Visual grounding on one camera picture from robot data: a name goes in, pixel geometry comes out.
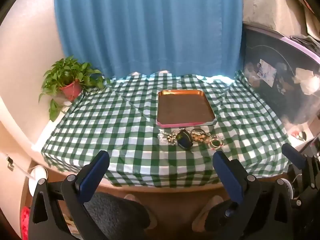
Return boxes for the beige slipper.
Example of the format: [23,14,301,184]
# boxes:
[124,194,158,228]

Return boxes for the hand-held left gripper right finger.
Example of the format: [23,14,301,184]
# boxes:
[212,151,294,240]

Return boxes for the clear plastic storage bin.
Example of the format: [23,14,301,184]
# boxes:
[241,22,320,132]

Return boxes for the grey fabric storage box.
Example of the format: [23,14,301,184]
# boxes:
[242,0,308,34]

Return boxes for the folded grey cloth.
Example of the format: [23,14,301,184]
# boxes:
[290,34,320,55]

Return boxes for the potted green plant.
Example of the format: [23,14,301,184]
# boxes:
[39,56,110,122]

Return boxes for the copper tray with pink rim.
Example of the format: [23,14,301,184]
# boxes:
[156,89,216,126]

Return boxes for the white cable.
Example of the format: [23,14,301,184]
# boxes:
[0,151,35,180]

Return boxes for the red object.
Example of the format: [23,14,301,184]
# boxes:
[20,206,32,238]

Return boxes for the blue curtain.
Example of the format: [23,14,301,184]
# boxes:
[54,0,243,77]

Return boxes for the white round device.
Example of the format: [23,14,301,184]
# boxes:
[28,166,48,197]

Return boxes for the pearl bead bracelet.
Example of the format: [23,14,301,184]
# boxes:
[158,130,178,145]

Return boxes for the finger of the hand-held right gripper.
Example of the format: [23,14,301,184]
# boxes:
[281,143,310,173]
[300,135,320,157]

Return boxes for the green checked tablecloth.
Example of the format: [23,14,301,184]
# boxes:
[41,70,293,188]

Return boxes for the dark grey fuzzy cloth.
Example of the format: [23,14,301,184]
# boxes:
[84,192,150,240]

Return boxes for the wooden bead bracelet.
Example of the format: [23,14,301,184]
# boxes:
[191,132,209,144]

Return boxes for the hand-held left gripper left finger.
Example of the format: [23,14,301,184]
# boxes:
[29,150,110,240]

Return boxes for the black smartwatch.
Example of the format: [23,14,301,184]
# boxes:
[176,129,194,151]

